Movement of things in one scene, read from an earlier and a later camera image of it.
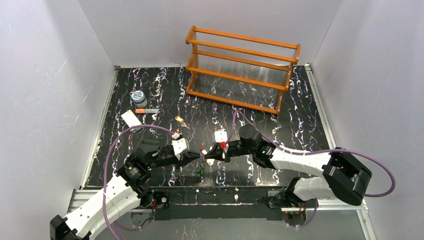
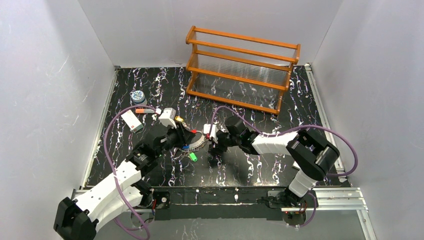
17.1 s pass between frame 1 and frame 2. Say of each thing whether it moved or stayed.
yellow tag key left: stayed
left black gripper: moved
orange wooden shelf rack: stayed
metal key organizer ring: moved
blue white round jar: stayed
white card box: stayed
